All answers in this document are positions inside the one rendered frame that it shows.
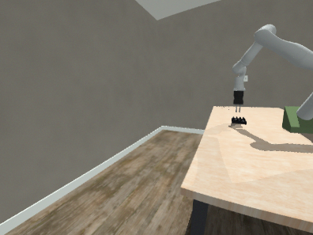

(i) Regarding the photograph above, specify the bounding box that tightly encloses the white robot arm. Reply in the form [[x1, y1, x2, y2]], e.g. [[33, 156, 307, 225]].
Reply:
[[232, 25, 313, 120]]

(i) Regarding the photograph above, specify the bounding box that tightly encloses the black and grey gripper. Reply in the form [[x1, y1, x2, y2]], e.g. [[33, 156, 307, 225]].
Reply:
[[233, 84, 246, 106]]

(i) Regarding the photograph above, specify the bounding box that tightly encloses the black knob box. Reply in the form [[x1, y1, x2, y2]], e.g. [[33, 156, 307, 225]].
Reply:
[[232, 116, 247, 124]]

